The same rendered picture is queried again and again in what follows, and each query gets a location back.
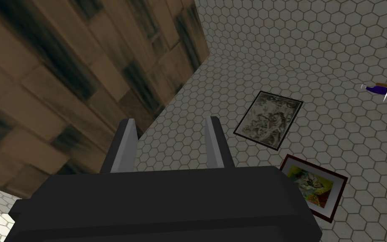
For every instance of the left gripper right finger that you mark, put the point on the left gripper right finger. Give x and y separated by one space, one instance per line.
215 144

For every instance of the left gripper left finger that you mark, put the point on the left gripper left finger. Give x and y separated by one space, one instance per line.
123 149

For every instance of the grey picture in black frame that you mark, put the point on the grey picture in black frame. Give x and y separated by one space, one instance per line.
268 120

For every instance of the colourful picture in red frame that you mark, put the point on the colourful picture in red frame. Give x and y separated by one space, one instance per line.
315 185

